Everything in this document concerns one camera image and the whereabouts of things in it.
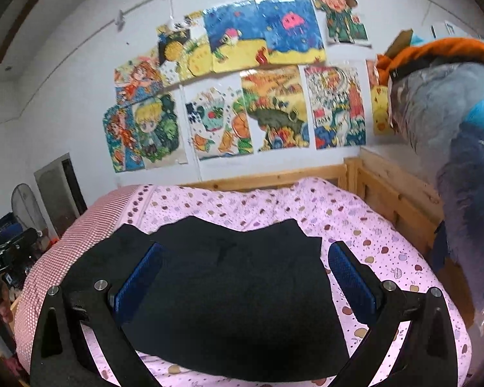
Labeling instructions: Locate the wooden bed frame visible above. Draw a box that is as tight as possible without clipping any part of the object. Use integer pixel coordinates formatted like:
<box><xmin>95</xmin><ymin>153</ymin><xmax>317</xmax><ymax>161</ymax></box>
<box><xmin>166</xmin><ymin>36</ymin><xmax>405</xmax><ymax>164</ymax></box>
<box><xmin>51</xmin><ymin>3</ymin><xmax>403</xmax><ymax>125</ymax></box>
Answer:
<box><xmin>182</xmin><ymin>148</ymin><xmax>475</xmax><ymax>327</ymax></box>

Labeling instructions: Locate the red haired elf drawing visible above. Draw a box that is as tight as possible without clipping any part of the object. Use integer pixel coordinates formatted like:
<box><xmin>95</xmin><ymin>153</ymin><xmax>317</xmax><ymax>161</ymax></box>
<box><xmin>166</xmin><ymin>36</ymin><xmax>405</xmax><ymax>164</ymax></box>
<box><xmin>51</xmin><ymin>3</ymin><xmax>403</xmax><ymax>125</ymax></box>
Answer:
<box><xmin>312</xmin><ymin>0</ymin><xmax>371</xmax><ymax>46</ymax></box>

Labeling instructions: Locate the orange fruit teapot drawing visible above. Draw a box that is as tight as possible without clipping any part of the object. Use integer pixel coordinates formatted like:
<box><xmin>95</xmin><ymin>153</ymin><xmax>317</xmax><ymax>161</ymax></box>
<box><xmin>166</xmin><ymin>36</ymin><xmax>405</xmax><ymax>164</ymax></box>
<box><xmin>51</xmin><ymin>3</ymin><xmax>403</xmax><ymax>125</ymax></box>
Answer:
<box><xmin>185</xmin><ymin>86</ymin><xmax>253</xmax><ymax>161</ymax></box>

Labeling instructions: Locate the blond anime character drawing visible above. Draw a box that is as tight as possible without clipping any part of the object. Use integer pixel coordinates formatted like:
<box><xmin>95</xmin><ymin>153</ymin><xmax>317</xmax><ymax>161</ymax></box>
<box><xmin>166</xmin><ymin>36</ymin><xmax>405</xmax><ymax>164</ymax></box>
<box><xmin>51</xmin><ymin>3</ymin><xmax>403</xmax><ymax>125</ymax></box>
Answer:
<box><xmin>103</xmin><ymin>94</ymin><xmax>188</xmax><ymax>173</ymax></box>

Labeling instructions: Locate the grey wall panel box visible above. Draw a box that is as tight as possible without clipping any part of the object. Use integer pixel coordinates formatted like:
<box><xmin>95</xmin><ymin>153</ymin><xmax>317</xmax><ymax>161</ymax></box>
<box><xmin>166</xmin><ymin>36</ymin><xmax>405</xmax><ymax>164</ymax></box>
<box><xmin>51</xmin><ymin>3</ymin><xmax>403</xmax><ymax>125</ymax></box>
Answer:
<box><xmin>34</xmin><ymin>153</ymin><xmax>87</xmax><ymax>238</ymax></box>

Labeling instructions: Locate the orange blanket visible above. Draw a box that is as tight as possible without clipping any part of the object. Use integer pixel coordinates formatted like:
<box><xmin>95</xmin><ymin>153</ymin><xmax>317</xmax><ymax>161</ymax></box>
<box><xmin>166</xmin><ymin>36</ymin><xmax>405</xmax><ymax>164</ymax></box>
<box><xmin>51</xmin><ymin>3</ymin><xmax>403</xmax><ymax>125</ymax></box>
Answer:
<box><xmin>377</xmin><ymin>37</ymin><xmax>484</xmax><ymax>86</ymax></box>

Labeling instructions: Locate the blue sea yellow beach painting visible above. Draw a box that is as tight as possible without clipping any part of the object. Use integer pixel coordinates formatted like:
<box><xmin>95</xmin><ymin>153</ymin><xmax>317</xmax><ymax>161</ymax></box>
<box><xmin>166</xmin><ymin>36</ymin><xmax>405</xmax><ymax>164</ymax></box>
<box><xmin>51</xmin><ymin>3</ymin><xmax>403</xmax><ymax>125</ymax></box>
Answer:
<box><xmin>157</xmin><ymin>0</ymin><xmax>326</xmax><ymax>86</ymax></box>

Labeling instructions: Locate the red haired girl drawing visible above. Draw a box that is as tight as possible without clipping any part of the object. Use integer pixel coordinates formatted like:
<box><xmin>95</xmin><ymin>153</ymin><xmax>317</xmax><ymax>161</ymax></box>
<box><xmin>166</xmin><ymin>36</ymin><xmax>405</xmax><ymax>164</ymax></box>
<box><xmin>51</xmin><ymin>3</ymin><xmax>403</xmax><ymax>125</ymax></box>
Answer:
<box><xmin>113</xmin><ymin>47</ymin><xmax>163</xmax><ymax>107</ymax></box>

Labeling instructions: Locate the large black coat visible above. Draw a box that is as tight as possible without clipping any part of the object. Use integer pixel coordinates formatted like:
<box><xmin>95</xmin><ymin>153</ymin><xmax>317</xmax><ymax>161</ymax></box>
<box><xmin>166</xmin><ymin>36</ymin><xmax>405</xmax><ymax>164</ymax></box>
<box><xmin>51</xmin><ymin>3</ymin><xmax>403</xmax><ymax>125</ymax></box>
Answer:
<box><xmin>62</xmin><ymin>217</ymin><xmax>349</xmax><ymax>382</ymax></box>

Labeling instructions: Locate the yellow bear duck drawing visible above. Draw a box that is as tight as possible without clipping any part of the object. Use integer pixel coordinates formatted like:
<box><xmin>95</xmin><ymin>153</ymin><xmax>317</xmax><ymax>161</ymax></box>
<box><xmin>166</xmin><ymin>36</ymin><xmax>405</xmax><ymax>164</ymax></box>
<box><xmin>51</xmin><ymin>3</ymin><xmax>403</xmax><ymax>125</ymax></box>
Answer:
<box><xmin>365</xmin><ymin>59</ymin><xmax>396</xmax><ymax>136</ymax></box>

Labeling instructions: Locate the pink patterned bed quilt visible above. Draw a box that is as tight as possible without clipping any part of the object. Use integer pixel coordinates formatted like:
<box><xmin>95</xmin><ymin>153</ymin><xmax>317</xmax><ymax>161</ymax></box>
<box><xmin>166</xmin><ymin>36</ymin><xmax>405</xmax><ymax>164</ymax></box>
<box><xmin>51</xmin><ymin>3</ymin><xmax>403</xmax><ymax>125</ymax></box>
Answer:
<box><xmin>15</xmin><ymin>177</ymin><xmax>472</xmax><ymax>386</ymax></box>

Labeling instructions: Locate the grey electric fan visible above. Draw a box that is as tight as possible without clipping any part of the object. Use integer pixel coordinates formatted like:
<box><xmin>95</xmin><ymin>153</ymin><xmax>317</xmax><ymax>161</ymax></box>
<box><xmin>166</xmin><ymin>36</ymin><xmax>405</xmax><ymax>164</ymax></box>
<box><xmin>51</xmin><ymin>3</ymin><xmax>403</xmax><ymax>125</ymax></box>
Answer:
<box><xmin>11</xmin><ymin>184</ymin><xmax>48</xmax><ymax>235</ymax></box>

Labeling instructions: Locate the black hill landscape drawing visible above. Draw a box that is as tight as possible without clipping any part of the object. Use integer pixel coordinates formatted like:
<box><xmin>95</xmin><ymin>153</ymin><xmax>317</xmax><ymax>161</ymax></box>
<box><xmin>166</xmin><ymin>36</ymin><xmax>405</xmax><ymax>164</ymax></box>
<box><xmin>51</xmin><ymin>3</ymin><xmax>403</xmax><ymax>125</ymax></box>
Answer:
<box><xmin>240</xmin><ymin>65</ymin><xmax>309</xmax><ymax>151</ymax></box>

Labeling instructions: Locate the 2024 dragon drawing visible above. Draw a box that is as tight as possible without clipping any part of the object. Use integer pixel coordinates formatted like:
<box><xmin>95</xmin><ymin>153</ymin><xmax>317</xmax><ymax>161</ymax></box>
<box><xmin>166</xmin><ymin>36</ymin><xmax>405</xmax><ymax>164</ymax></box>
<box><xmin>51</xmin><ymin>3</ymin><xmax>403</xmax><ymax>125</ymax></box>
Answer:
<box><xmin>304</xmin><ymin>63</ymin><xmax>366</xmax><ymax>150</ymax></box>

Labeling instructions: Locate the bagged blue grey bedding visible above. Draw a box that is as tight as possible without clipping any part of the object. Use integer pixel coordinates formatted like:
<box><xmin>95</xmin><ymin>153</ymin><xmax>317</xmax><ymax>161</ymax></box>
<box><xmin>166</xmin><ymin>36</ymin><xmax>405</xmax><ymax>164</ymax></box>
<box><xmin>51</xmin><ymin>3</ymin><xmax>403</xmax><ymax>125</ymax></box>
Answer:
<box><xmin>390</xmin><ymin>59</ymin><xmax>484</xmax><ymax>312</ymax></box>

